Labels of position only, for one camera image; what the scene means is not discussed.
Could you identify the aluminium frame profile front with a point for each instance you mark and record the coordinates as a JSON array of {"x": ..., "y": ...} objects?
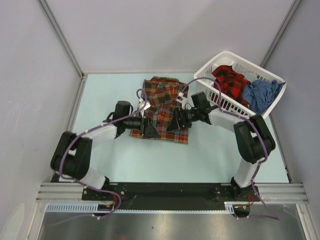
[{"x": 60, "y": 192}]

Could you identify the left aluminium corner post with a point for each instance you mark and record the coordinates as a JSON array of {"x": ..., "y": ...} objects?
[{"x": 54, "y": 24}]

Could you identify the white slotted cable duct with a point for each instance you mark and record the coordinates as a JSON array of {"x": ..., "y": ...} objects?
[{"x": 101, "y": 209}]

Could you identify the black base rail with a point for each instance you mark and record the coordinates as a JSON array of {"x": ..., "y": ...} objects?
[{"x": 155, "y": 196}]

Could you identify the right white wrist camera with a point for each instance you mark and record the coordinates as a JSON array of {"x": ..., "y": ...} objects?
[{"x": 182, "y": 100}]

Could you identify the aluminium corner post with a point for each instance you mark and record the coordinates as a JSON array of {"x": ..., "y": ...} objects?
[
  {"x": 54, "y": 24},
  {"x": 281, "y": 31}
]

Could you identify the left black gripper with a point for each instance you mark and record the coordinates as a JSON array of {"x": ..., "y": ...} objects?
[{"x": 150, "y": 132}]

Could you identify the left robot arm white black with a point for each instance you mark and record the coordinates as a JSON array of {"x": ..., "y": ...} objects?
[{"x": 72, "y": 156}]

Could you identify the blue checked shirt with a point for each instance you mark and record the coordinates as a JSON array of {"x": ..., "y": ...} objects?
[{"x": 261, "y": 94}]

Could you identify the right aluminium corner post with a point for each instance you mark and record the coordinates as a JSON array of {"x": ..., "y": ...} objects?
[{"x": 281, "y": 31}]

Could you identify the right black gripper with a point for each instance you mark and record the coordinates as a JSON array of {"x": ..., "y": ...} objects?
[{"x": 183, "y": 121}]

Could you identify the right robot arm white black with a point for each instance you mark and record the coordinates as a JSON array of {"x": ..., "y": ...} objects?
[{"x": 253, "y": 138}]

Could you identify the red black checked shirt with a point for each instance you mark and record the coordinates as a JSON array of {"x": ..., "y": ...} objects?
[{"x": 231, "y": 83}]

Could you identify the brown red plaid shirt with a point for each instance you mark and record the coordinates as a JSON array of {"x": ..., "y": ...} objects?
[{"x": 162, "y": 93}]

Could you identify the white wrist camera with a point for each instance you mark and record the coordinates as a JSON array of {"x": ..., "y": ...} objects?
[
  {"x": 182, "y": 100},
  {"x": 143, "y": 106}
]

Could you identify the white plastic laundry basket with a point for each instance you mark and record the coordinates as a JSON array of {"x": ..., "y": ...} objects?
[{"x": 207, "y": 83}]

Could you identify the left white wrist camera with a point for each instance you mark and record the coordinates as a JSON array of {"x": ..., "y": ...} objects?
[{"x": 143, "y": 106}]

